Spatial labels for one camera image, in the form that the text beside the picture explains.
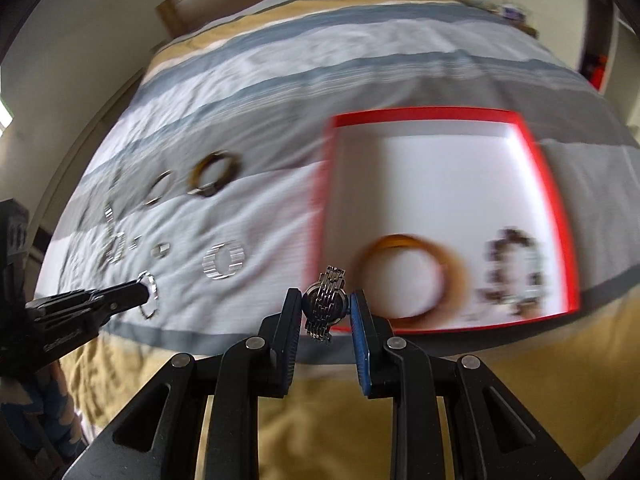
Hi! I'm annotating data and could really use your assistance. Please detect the amber bangle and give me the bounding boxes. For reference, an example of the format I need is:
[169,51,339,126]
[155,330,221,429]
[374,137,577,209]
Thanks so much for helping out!
[356,234,471,328]

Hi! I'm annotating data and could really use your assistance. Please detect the tortoiseshell bangle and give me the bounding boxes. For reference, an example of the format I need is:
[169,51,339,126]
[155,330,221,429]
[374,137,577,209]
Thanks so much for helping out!
[187,150,243,198]

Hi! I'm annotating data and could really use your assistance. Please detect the wooden nightstand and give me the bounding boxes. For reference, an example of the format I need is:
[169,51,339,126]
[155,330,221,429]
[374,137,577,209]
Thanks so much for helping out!
[495,7,542,40]

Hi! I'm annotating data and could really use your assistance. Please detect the thin silver bangle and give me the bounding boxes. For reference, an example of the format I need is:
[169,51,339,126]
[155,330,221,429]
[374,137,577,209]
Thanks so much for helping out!
[142,170,176,208]

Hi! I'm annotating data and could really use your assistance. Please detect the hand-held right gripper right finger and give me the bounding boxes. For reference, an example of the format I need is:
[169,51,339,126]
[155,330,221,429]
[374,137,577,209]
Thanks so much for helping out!
[349,287,586,480]

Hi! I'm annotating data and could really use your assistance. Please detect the silver chain necklace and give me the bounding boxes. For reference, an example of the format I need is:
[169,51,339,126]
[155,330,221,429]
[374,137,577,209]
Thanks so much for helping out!
[97,165,143,266]

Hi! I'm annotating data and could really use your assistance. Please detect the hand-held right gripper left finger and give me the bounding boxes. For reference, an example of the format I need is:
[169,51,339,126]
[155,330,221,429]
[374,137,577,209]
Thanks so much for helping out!
[62,287,303,480]

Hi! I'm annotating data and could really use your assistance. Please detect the wooden headboard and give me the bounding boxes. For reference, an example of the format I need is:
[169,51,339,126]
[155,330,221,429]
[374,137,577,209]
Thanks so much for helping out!
[156,0,451,41]

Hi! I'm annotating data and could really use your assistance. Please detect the red item in wardrobe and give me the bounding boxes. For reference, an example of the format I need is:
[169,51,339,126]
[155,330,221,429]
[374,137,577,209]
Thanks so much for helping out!
[582,57,608,93]

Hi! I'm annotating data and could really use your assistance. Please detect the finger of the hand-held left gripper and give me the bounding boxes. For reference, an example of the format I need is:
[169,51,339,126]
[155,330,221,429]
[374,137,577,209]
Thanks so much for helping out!
[26,280,151,322]

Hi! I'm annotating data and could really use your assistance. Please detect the bed with striped duvet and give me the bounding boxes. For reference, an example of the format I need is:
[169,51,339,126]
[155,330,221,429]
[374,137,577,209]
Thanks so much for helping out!
[32,0,640,480]

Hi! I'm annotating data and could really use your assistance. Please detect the red jewelry box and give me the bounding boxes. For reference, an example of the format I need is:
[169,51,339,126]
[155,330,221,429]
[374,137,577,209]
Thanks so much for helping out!
[305,106,582,336]

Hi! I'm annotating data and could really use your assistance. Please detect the dark beaded bracelet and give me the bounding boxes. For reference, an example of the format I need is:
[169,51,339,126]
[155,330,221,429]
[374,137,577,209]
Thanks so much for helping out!
[475,227,547,317]

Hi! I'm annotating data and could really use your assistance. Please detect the wide silver bracelet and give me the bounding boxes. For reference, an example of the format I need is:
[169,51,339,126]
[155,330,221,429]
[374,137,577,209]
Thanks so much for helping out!
[201,241,247,279]

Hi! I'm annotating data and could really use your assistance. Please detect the silver link watch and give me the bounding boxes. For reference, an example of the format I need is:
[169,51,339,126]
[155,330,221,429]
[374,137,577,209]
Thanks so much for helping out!
[302,266,348,346]

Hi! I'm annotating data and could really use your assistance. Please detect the thin twisted silver bracelet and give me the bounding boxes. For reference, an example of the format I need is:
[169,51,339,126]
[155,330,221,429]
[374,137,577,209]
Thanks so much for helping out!
[136,270,161,320]

